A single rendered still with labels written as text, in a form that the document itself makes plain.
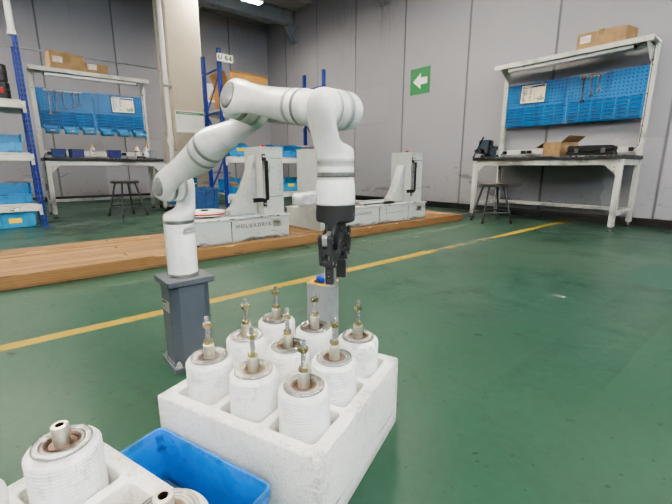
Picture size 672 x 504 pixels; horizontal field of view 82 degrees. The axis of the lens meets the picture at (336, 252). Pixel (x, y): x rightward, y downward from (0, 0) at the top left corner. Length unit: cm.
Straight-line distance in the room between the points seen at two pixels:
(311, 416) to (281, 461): 9
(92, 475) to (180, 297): 67
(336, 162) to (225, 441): 56
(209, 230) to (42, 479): 236
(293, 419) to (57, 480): 34
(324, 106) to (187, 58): 681
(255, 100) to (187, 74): 653
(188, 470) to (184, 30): 710
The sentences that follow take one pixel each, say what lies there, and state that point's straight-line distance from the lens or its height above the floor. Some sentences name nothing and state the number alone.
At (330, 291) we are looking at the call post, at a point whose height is 29.
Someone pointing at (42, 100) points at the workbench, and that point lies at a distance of 672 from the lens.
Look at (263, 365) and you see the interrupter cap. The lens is 82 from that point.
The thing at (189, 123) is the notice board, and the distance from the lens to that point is 726.
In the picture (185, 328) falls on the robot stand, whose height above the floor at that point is 14.
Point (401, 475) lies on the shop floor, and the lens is 96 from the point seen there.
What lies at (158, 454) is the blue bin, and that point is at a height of 7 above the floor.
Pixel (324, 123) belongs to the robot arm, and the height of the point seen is 71.
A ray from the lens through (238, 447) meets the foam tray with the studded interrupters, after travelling 81.
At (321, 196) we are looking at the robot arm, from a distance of 71.
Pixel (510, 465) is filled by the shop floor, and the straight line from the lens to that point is 104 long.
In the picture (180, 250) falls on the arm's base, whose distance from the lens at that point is 128.
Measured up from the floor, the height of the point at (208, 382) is 22.
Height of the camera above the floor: 64
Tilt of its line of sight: 12 degrees down
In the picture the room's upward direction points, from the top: straight up
